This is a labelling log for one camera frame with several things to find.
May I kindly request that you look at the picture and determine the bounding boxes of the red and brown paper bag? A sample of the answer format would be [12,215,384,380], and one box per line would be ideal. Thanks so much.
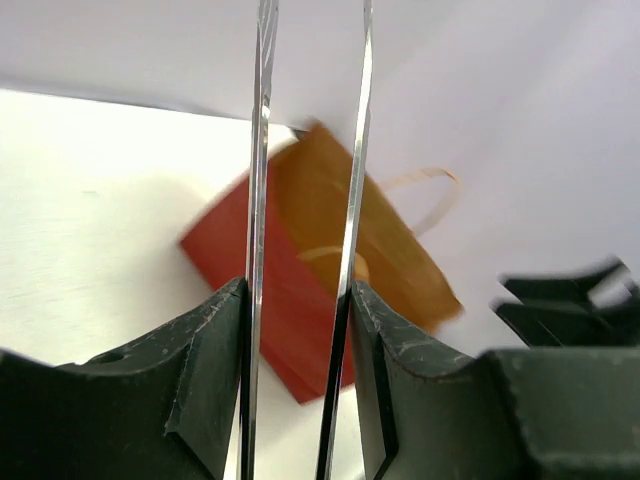
[179,119,465,405]

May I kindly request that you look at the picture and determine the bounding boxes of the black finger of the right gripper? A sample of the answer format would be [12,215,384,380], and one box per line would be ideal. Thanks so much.
[492,257,639,347]

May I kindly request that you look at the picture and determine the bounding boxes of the stainless steel tongs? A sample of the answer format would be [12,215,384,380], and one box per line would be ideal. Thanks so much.
[237,1,373,479]

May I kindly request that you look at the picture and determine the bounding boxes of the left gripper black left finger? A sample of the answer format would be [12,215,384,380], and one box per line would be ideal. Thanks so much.
[1,278,246,479]

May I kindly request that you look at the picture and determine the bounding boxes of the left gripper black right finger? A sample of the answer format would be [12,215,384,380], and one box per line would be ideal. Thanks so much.
[351,282,639,479]

